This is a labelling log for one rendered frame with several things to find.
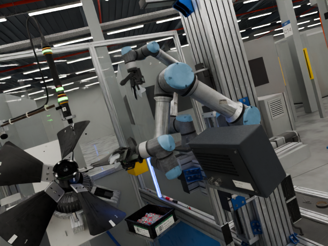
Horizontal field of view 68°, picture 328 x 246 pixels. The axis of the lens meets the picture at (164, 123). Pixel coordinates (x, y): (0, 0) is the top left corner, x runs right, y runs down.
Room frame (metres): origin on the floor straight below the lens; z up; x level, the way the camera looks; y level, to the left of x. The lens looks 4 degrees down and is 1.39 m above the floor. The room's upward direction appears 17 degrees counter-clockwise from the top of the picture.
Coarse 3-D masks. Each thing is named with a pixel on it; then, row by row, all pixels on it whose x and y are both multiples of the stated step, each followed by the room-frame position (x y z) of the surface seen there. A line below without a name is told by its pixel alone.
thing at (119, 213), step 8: (80, 192) 1.13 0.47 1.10; (88, 192) 1.18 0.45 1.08; (80, 200) 1.08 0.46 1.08; (88, 200) 1.11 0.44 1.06; (96, 200) 1.15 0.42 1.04; (88, 208) 1.07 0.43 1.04; (96, 208) 1.09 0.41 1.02; (104, 208) 1.13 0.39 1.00; (112, 208) 1.16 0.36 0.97; (88, 216) 1.03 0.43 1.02; (96, 216) 1.05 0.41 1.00; (104, 216) 1.08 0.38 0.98; (112, 216) 1.10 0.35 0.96; (120, 216) 1.13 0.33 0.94; (88, 224) 1.00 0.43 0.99; (96, 224) 1.02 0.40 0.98; (104, 224) 1.04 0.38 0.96; (96, 232) 0.99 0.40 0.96
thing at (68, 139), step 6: (78, 126) 1.41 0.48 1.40; (84, 126) 1.39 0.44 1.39; (60, 132) 1.46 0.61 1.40; (66, 132) 1.43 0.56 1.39; (72, 132) 1.40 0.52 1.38; (78, 132) 1.37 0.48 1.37; (60, 138) 1.43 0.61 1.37; (66, 138) 1.39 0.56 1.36; (72, 138) 1.36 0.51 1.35; (78, 138) 1.33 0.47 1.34; (60, 144) 1.40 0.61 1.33; (66, 144) 1.35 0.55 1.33; (72, 144) 1.31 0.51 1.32; (66, 150) 1.32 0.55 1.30; (72, 150) 1.28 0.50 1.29
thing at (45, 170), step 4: (44, 164) 1.20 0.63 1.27; (48, 164) 1.21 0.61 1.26; (44, 168) 1.20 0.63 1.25; (52, 168) 1.21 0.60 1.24; (44, 172) 1.21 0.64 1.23; (52, 172) 1.21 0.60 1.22; (44, 176) 1.21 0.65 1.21; (48, 176) 1.21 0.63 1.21; (52, 176) 1.21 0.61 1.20; (44, 180) 1.21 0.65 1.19; (48, 180) 1.21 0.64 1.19; (52, 180) 1.21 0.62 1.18
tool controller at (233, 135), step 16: (208, 128) 0.90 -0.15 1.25; (224, 128) 0.82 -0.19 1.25; (240, 128) 0.74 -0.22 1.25; (256, 128) 0.69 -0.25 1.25; (192, 144) 0.85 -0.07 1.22; (208, 144) 0.77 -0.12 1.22; (224, 144) 0.71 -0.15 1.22; (240, 144) 0.65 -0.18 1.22; (256, 144) 0.68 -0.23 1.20; (208, 160) 0.81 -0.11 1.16; (224, 160) 0.74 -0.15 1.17; (240, 160) 0.68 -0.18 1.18; (256, 160) 0.67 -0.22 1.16; (272, 160) 0.70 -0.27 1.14; (208, 176) 0.87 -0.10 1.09; (224, 176) 0.79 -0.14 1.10; (240, 176) 0.72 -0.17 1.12; (256, 176) 0.67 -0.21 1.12; (272, 176) 0.69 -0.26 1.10; (256, 192) 0.69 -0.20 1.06
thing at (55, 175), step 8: (64, 160) 1.20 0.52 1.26; (72, 160) 1.21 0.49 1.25; (56, 168) 1.17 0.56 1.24; (72, 168) 1.18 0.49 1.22; (56, 176) 1.13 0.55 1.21; (64, 176) 1.15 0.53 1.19; (72, 176) 1.14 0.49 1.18; (80, 176) 1.26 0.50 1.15; (64, 184) 1.15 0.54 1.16; (72, 192) 1.20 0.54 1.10
